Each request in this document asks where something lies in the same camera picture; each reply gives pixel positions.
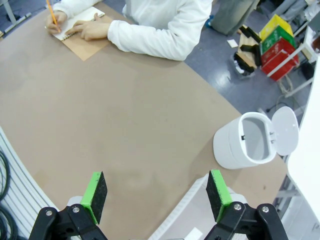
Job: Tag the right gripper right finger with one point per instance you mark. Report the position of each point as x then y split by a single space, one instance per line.
217 192

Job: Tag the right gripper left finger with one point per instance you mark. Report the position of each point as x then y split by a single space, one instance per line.
96 197

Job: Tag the yellow pencil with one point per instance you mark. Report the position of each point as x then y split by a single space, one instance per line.
53 16

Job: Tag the person's left forearm white sleeve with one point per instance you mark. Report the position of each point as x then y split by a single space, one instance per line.
150 40

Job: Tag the person's right forearm white sleeve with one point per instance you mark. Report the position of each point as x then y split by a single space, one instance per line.
75 3

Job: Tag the person's left hand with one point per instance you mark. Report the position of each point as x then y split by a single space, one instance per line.
92 30

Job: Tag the person's right hand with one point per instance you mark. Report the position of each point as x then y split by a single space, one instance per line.
53 23

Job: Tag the white perforated plastic basket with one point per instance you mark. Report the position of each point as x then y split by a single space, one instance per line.
185 207

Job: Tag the white lidded trash bin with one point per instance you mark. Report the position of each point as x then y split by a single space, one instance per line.
237 142

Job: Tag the white ribbed panel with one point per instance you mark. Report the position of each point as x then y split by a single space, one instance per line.
22 190

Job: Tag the large white side table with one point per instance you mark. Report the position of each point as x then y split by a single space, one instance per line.
310 150

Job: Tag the wooden black floor stand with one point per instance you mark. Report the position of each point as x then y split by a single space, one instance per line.
246 50

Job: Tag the white paper scrap on floor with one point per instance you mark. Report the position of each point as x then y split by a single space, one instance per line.
232 43

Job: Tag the green bag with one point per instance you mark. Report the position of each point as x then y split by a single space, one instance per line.
277 40

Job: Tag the person's torso white hoodie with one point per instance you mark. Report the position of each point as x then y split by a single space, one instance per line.
155 10

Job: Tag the white desk leg frame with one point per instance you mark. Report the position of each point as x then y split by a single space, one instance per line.
11 15

